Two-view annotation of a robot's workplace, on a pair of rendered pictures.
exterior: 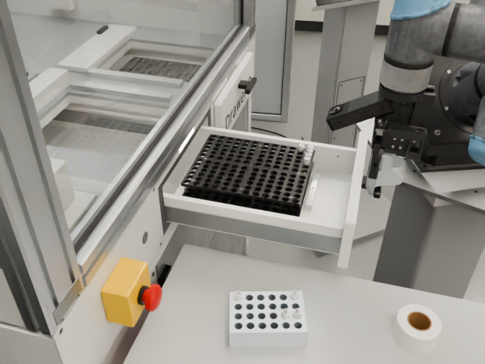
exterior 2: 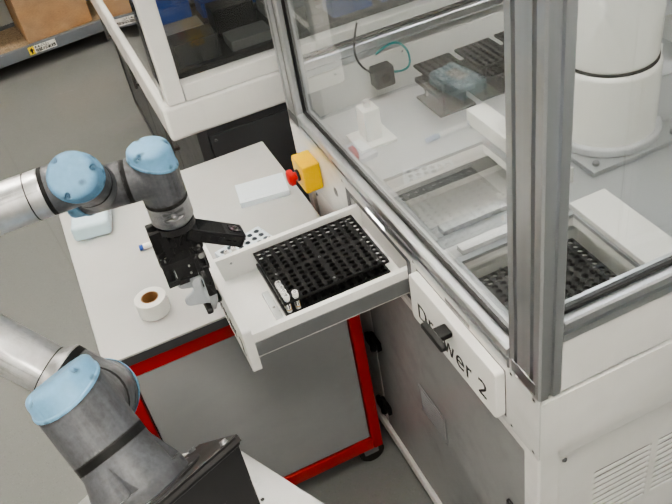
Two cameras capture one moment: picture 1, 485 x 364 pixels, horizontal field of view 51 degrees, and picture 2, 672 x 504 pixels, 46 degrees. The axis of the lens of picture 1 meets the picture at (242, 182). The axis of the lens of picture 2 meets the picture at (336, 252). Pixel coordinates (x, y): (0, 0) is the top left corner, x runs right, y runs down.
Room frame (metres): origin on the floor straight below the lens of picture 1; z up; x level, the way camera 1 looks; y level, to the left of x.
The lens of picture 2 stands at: (1.86, -0.63, 1.90)
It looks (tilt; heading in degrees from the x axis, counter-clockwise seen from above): 39 degrees down; 148
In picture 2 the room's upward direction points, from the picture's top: 11 degrees counter-clockwise
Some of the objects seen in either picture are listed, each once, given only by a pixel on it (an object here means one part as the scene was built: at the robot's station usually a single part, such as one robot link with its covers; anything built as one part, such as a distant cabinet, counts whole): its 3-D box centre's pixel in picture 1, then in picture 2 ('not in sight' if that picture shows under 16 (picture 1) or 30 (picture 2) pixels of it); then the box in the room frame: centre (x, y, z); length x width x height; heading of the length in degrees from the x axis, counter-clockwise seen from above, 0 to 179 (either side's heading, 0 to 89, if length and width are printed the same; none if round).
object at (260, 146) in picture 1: (250, 178); (321, 268); (0.80, -0.02, 0.87); 0.22 x 0.18 x 0.06; 75
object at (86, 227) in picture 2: not in sight; (91, 214); (0.09, -0.23, 0.78); 0.15 x 0.10 x 0.04; 155
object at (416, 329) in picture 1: (416, 328); (152, 303); (0.52, -0.29, 0.78); 0.07 x 0.07 x 0.04
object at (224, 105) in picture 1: (235, 95); (454, 340); (1.14, 0.02, 0.87); 0.29 x 0.02 x 0.11; 165
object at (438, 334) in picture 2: (246, 84); (439, 333); (1.13, -0.01, 0.91); 0.07 x 0.04 x 0.01; 165
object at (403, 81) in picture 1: (405, 72); (170, 210); (0.74, -0.25, 1.13); 0.08 x 0.08 x 0.05
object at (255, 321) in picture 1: (266, 318); (248, 252); (0.54, -0.04, 0.78); 0.12 x 0.08 x 0.04; 91
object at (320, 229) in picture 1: (246, 180); (326, 268); (0.80, -0.01, 0.86); 0.40 x 0.26 x 0.06; 75
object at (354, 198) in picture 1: (354, 194); (228, 304); (0.75, -0.21, 0.87); 0.29 x 0.02 x 0.11; 165
